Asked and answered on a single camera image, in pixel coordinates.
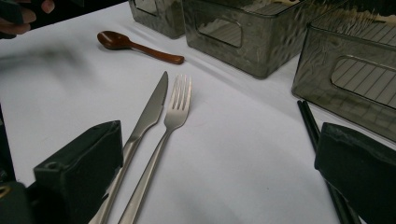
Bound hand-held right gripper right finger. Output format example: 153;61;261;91
314;121;396;224

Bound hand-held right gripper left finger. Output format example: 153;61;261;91
33;119;124;224

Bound black chopstick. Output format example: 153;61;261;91
297;100;354;224
302;99;363;224

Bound steel table knife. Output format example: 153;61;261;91
88;70;169;224

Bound brown wooden spoon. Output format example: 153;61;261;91
96;30;186;65

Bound steel fork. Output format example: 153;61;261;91
117;74;192;224

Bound smoked clear plastic bin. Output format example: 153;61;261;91
181;0;331;79
291;0;396;143
128;0;188;40

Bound white table cover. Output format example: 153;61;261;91
0;0;396;224

